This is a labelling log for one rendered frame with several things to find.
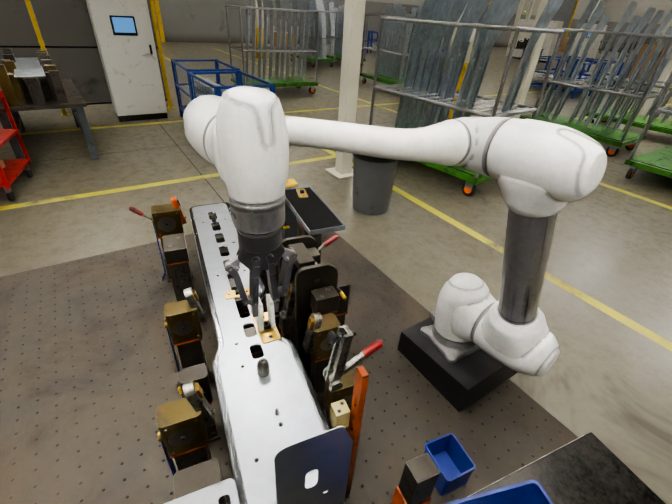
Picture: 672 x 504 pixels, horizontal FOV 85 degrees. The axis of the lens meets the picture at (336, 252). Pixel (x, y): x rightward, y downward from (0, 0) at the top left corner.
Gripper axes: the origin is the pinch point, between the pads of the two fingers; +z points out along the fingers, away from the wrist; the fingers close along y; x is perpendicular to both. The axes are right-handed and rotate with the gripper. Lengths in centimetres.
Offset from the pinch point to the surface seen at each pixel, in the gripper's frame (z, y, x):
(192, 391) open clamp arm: 17.7, 16.4, -0.9
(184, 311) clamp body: 24.4, 15.6, -35.0
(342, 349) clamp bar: 11.1, -15.3, 5.7
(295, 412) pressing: 29.0, -4.4, 5.1
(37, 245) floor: 129, 124, -286
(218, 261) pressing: 29, 1, -64
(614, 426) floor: 129, -182, 17
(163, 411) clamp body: 24.4, 23.2, -3.5
